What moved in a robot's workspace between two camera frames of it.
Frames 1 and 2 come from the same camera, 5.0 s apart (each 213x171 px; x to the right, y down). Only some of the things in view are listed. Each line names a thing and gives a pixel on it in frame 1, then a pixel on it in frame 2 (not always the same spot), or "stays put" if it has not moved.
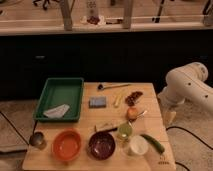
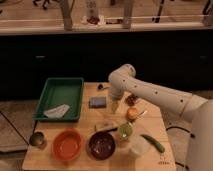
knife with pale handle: (106, 129) stays put
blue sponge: (97, 102) stays put
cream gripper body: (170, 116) → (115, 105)
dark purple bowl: (101, 145) stays put
